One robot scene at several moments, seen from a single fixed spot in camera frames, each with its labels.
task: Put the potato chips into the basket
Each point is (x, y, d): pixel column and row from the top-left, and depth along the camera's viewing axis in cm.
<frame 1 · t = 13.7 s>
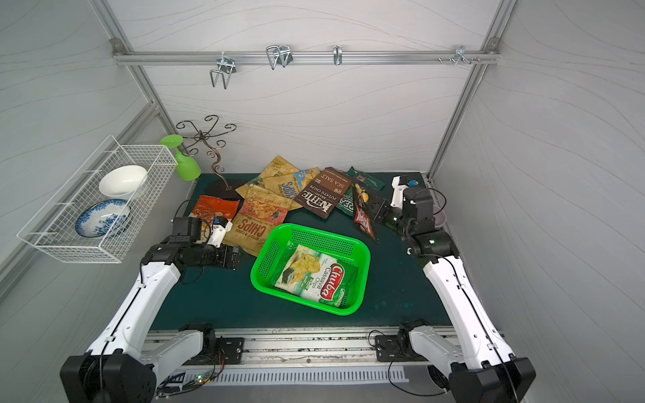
left hand: (234, 254, 79), fingers open
right hand: (368, 201, 72), fingers closed
green Chuba cassava chips bag: (315, 274, 89), on the table
green plastic basket: (269, 256, 90), point 3 cm above the table
black red Krax chips bag: (363, 204, 77), point 26 cm above the table
green Real chips bag: (346, 205, 110), on the table
brown Kettle sea salt bag: (324, 193, 113), on the table
yellow blue chips bag: (286, 185, 117), on the table
orange chips bag: (263, 204, 110), on the table
tan kettle cooked chips bag: (254, 221, 105), on the table
red white chips bag: (207, 208, 110), on the table
green plastic goblet: (187, 169, 95), point 21 cm above the table
brown metal scroll stand: (207, 134, 94), point 29 cm above the table

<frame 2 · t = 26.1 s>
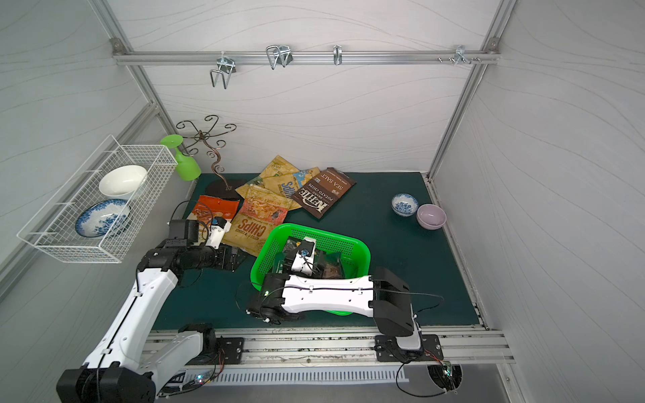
left hand: (233, 254, 78), fingers open
right hand: (302, 253, 70), fingers open
blue floral ceramic bowl: (404, 205, 110), on the table
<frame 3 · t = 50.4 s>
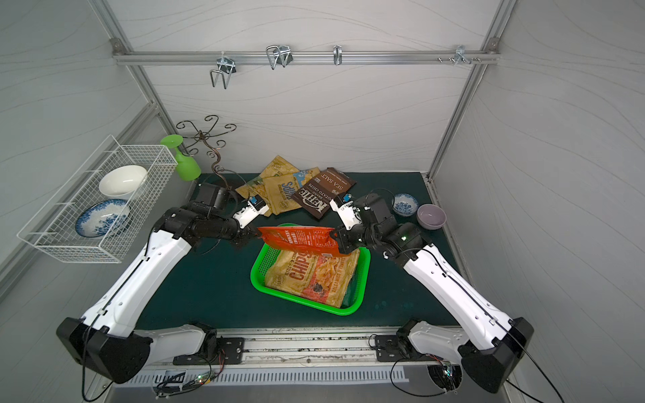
left hand: (255, 231, 74), fingers closed
right hand: (332, 231, 70), fingers closed
tan kettle cooked chips bag: (318, 276, 86), point 2 cm above the table
red white chips bag: (316, 239, 73), point 22 cm above the table
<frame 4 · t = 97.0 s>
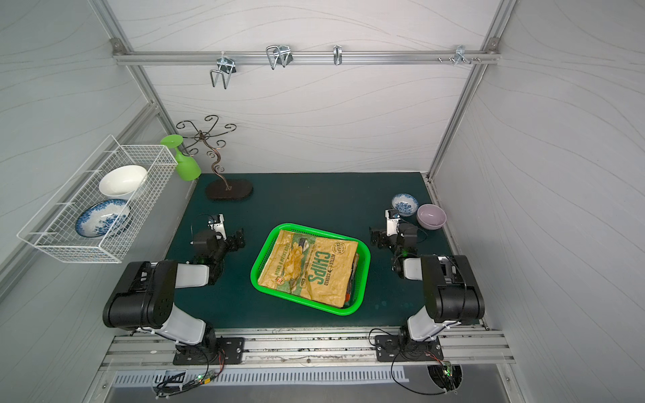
left hand: (231, 229, 94), fingers open
right hand: (385, 224, 95), fingers open
gold chips bag: (320, 269, 82), point 8 cm above the table
